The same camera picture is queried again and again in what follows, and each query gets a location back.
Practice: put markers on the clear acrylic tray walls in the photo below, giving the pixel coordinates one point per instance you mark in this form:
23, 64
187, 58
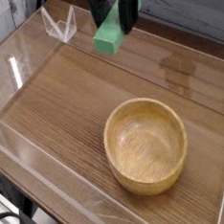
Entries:
55, 99

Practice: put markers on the brown wooden bowl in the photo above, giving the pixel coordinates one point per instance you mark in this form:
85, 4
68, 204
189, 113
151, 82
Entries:
146, 145

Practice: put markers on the black metal table frame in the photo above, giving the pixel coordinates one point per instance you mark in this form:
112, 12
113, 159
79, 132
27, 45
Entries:
17, 208

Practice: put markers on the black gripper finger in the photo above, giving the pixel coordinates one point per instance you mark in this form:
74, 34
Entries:
128, 12
99, 10

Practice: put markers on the clear acrylic corner bracket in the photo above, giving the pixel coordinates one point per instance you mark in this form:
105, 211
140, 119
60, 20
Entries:
61, 30

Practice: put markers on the green rectangular block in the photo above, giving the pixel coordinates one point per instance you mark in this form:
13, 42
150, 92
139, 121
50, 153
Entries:
109, 36

